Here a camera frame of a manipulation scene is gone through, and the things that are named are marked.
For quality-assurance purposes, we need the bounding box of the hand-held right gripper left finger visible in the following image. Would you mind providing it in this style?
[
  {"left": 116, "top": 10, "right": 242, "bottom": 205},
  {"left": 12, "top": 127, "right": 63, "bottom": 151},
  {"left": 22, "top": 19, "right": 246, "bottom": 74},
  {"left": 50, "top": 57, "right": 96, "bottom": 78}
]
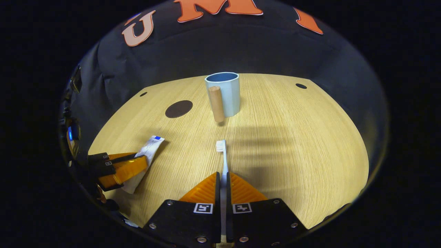
[{"left": 143, "top": 172, "right": 221, "bottom": 247}]

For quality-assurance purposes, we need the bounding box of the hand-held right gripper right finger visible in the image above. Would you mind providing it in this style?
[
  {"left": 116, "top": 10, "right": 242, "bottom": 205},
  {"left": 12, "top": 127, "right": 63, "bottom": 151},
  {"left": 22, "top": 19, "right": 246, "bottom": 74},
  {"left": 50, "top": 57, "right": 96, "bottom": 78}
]
[{"left": 226, "top": 172, "right": 308, "bottom": 247}]

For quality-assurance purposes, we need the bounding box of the white toothpaste tube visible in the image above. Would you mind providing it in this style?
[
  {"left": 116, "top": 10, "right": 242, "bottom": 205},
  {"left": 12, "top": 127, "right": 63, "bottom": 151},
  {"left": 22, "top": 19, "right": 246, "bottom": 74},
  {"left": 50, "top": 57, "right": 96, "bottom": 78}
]
[{"left": 121, "top": 135, "right": 165, "bottom": 194}]

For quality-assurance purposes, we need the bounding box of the white toothbrush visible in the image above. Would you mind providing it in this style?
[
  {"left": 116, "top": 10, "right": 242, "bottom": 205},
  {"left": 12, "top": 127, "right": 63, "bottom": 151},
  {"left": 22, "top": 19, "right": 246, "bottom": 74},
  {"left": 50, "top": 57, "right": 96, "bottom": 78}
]
[{"left": 216, "top": 139, "right": 229, "bottom": 241}]

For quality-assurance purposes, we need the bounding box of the round dark brown coaster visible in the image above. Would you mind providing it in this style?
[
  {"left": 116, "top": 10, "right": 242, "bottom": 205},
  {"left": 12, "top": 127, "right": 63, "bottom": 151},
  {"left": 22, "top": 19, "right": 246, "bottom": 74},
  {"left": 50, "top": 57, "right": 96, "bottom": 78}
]
[{"left": 165, "top": 100, "right": 193, "bottom": 118}]

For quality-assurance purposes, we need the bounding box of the light blue cup wooden handle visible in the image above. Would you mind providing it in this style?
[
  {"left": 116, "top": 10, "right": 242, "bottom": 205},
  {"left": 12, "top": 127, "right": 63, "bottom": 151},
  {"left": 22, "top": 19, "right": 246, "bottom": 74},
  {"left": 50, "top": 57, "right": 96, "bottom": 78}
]
[{"left": 204, "top": 72, "right": 240, "bottom": 124}]

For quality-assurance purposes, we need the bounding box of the wooden desktop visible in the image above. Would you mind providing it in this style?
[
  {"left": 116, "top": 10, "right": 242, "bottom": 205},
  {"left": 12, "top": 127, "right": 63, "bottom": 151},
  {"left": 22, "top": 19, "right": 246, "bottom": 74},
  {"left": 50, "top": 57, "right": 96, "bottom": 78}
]
[{"left": 88, "top": 73, "right": 370, "bottom": 229}]

